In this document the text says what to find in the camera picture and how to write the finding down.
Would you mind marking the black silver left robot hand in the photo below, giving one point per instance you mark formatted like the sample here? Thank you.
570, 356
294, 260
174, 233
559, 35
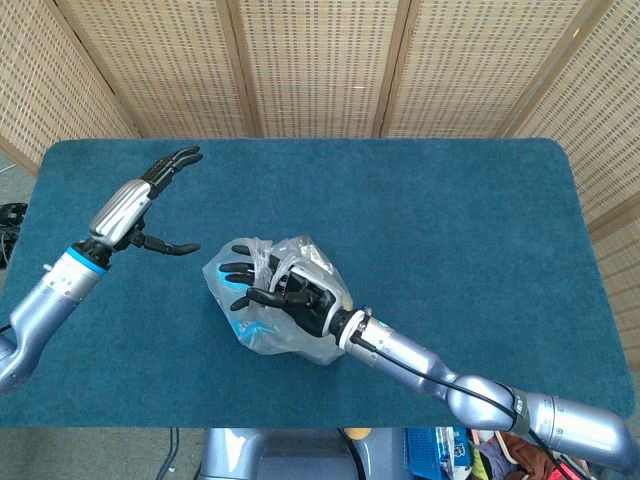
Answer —
120, 210

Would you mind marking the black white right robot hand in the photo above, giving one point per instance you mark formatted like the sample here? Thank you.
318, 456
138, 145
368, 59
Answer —
315, 300

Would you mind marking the clear plastic shopping bag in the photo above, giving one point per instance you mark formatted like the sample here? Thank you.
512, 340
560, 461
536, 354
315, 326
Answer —
310, 260

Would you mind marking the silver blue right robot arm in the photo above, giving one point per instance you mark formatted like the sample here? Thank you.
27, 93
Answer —
415, 356

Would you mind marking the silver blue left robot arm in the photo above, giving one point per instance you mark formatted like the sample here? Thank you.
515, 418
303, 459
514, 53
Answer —
45, 305

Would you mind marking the blue printed carton box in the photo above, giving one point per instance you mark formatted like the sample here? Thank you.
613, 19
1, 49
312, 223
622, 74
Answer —
250, 327

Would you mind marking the blue carpet table cover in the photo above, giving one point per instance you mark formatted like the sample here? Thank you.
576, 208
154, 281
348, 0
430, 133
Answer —
400, 225

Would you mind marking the orange round knob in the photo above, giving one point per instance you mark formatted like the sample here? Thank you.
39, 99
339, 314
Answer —
357, 433

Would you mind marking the blue grey robot torso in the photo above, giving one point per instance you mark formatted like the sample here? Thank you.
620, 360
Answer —
280, 455

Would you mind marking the blue plastic basket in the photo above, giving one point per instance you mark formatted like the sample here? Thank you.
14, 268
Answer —
420, 447

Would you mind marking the white blue printed package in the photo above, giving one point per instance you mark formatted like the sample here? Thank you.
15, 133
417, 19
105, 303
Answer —
455, 450

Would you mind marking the woven bamboo folding screen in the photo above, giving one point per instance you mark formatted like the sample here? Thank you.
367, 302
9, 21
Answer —
320, 65

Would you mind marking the brown cloth bundle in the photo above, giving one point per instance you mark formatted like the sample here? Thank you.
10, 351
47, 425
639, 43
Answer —
522, 452

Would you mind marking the red flat item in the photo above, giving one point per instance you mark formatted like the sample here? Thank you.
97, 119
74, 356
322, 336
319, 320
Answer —
567, 470

